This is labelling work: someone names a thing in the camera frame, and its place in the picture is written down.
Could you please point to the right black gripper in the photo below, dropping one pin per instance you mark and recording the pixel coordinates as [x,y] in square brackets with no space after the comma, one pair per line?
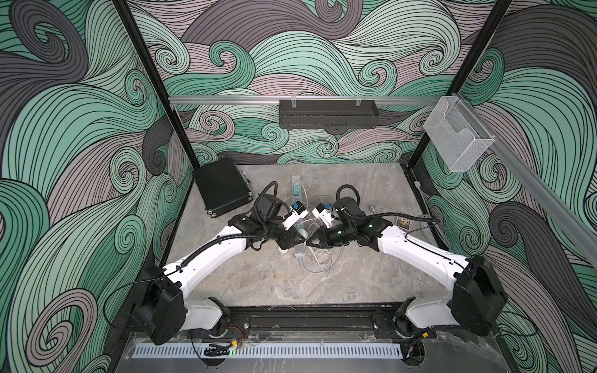
[322,240]

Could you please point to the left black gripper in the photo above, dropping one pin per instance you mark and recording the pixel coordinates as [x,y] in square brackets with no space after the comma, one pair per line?
[289,238]

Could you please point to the white earbud case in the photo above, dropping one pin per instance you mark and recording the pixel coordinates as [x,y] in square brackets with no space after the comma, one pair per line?
[303,232]

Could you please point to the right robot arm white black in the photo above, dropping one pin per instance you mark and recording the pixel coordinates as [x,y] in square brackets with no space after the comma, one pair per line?
[476,296]

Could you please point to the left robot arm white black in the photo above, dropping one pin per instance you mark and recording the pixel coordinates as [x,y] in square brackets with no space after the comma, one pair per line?
[161,308]

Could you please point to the small card box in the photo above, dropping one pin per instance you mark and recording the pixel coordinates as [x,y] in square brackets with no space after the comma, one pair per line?
[403,223]

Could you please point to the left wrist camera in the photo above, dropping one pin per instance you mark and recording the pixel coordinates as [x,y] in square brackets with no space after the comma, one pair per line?
[297,212]

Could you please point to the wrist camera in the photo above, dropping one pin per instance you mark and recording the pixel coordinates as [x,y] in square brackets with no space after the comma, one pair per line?
[297,212]
[324,213]

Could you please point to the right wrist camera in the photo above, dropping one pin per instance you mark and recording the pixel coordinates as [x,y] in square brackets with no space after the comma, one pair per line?
[324,213]

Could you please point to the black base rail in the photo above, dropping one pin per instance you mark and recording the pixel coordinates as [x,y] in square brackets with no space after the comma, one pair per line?
[308,321]

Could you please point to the black wall shelf tray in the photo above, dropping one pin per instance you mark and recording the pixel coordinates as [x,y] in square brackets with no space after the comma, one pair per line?
[328,115]

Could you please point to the white slotted cable duct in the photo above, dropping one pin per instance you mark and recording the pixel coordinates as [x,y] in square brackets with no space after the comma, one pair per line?
[274,350]

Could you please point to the clear acrylic wall bin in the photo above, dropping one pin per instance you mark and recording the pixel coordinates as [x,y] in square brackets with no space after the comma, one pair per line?
[458,133]

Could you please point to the aluminium wall rail back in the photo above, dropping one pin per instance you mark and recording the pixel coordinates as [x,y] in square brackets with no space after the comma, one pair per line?
[275,100]

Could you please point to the aluminium wall rail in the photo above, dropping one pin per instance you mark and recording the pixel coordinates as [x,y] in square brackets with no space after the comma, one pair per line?
[515,148]
[275,100]

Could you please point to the aluminium wall rail right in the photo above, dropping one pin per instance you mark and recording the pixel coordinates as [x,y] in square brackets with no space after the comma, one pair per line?
[515,148]

